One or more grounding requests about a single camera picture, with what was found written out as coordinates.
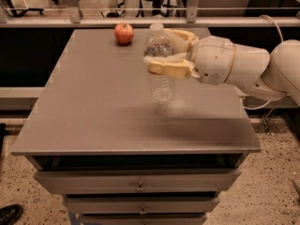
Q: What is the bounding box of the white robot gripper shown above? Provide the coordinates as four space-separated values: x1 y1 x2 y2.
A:
143 28 235 85

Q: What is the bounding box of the clear plastic water bottle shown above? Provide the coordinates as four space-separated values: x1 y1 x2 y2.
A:
143 23 174 103

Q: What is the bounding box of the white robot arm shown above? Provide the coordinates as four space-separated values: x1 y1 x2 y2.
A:
143 29 300 105

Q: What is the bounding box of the grey metal railing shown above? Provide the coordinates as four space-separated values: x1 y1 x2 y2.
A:
0 0 300 28

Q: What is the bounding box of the red apple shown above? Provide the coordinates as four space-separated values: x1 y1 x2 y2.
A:
113 22 134 44

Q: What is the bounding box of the grey drawer cabinet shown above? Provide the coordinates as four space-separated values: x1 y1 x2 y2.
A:
10 27 263 225

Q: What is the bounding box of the top grey drawer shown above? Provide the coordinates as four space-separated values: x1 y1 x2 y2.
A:
35 169 241 195

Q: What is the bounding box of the grey drawer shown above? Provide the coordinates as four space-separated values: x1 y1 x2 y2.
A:
64 196 219 215
35 169 241 195
81 214 207 225

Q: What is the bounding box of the middle grey drawer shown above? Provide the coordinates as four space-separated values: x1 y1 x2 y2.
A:
64 196 219 215

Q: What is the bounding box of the bottom grey drawer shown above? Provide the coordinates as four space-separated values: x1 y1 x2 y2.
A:
81 214 207 225

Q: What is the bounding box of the black shoe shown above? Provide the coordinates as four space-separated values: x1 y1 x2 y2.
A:
0 204 23 225

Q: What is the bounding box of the white cable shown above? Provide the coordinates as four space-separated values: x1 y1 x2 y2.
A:
240 14 285 111

